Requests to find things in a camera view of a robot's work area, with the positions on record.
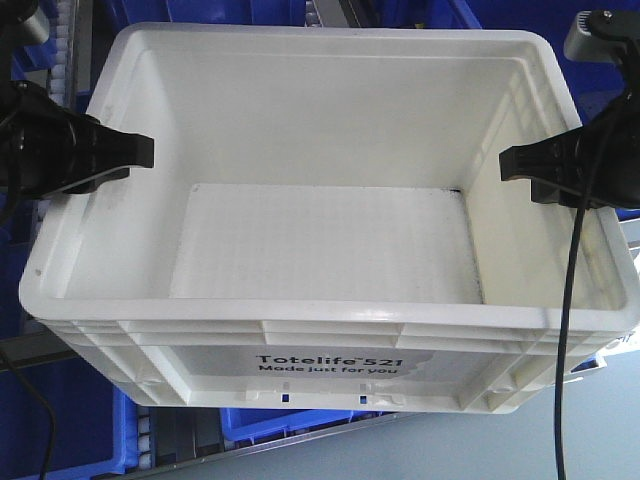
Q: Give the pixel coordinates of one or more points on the white plastic tote bin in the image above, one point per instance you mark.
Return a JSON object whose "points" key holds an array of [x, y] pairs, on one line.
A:
{"points": [[324, 225]]}

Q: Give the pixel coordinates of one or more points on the blue bin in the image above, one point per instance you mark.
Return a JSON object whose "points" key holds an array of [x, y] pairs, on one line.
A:
{"points": [[253, 425], [96, 424]]}

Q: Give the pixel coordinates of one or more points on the silver front shelf rail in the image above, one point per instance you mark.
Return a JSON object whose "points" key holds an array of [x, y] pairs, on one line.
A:
{"points": [[601, 441]]}

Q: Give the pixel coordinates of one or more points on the blue bin lower left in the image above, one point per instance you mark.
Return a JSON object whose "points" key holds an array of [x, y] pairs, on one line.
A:
{"points": [[96, 424]]}

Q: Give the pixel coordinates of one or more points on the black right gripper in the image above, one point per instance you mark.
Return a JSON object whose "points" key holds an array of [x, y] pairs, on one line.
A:
{"points": [[601, 157]]}

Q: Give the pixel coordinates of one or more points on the blue bin lower middle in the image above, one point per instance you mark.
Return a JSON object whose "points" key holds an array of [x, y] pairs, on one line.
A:
{"points": [[253, 425]]}

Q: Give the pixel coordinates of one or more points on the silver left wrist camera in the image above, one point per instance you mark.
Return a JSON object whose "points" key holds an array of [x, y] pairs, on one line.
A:
{"points": [[32, 26]]}

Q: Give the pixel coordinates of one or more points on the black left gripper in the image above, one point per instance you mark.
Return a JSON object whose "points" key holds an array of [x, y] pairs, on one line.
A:
{"points": [[41, 143]]}

